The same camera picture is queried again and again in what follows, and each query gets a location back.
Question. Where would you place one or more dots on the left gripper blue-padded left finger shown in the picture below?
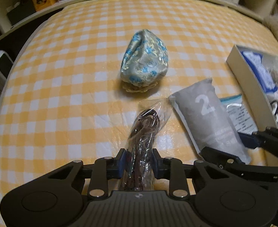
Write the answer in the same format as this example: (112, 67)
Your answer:
(104, 169)

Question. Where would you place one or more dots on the blue floral brocade pouch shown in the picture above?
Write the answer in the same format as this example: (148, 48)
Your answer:
(144, 63)

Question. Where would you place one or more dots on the white shallow cardboard box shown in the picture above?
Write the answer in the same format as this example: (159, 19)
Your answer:
(258, 100)

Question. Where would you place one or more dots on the black box on shelf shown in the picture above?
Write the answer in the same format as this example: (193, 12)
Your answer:
(21, 12)

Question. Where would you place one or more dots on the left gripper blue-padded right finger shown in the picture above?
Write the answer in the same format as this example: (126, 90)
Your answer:
(171, 169)

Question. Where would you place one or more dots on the small blue-topped zip bag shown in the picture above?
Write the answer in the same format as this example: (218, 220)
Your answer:
(239, 115)

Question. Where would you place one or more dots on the grey sachet numbered two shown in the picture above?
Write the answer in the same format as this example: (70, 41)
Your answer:
(207, 121)

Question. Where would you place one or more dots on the blue white tissue pack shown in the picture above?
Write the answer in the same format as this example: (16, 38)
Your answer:
(265, 68)

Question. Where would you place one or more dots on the yellow white checkered blanket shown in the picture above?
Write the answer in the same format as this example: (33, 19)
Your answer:
(64, 100)

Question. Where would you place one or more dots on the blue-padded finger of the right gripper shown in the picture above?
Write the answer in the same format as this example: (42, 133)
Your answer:
(234, 165)
(267, 140)

